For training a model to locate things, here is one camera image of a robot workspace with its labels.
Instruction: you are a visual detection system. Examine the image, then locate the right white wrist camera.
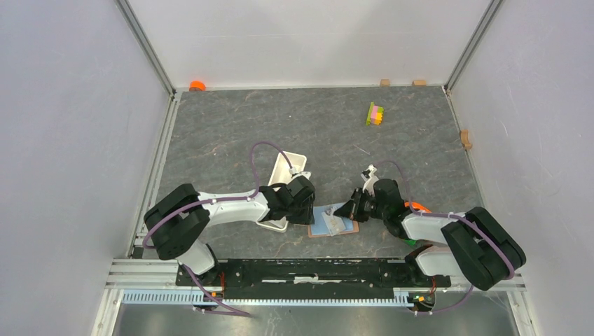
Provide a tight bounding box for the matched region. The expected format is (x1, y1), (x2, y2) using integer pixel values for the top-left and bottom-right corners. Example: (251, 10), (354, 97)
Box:
(361, 164), (379, 197)

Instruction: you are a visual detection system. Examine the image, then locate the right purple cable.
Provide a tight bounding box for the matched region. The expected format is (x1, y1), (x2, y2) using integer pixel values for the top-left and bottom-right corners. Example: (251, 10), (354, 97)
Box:
(371, 160), (516, 316)

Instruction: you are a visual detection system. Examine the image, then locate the colourful toy brick stack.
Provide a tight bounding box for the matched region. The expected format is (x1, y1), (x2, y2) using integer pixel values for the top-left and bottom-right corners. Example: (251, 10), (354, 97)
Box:
(366, 102), (385, 126)

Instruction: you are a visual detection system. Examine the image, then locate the purple cable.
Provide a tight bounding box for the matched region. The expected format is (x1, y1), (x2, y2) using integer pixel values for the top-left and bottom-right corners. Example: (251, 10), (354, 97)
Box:
(141, 141), (296, 318)
(371, 160), (516, 316)

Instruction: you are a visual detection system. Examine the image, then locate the orange round cap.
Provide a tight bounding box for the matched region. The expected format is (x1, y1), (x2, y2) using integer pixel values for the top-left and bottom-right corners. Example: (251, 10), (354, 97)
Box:
(188, 80), (206, 92)

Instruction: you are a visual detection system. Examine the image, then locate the white rectangular tray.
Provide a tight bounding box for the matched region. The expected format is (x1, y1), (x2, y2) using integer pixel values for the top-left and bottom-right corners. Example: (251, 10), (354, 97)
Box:
(256, 152), (308, 233)

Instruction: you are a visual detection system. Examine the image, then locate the blue-white cable duct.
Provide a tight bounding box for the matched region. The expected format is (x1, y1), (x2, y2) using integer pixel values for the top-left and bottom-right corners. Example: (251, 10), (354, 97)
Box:
(121, 289), (413, 308)

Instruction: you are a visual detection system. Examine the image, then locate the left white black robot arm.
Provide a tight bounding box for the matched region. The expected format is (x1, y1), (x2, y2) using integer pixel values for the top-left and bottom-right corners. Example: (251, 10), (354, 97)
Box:
(143, 174), (315, 286)

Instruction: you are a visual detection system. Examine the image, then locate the curved wooden piece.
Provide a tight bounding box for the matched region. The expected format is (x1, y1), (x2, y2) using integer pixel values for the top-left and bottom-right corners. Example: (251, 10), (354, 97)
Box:
(460, 129), (473, 151)

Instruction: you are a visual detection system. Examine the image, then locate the orange horseshoe toy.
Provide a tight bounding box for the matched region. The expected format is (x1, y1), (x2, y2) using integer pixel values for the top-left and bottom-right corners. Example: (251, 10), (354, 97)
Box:
(404, 202), (431, 213)

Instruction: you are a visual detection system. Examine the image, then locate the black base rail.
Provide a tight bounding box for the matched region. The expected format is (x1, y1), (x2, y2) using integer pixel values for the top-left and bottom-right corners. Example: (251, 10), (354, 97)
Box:
(199, 258), (451, 300)

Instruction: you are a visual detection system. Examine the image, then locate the brown leather card holder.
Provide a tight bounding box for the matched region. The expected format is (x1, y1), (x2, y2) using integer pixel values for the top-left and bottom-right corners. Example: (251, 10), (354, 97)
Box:
(308, 203), (359, 238)

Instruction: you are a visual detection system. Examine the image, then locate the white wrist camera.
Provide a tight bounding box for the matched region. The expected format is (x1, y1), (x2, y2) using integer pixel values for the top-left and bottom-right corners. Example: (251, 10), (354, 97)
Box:
(361, 164), (379, 197)
(289, 167), (312, 181)

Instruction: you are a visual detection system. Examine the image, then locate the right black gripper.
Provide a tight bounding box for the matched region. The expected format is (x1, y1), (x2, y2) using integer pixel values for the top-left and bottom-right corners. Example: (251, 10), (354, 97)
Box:
(334, 188), (388, 223)

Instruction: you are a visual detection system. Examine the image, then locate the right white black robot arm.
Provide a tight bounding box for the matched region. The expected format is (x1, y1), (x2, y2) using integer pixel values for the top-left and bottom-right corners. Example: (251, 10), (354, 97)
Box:
(333, 178), (527, 291)

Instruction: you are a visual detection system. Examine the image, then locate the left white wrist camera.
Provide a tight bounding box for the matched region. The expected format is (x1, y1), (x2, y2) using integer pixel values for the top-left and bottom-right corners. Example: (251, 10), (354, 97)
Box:
(289, 167), (312, 181)

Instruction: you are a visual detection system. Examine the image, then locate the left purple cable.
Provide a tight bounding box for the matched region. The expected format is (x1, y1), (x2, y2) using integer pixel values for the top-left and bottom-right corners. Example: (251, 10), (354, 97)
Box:
(141, 141), (296, 318)

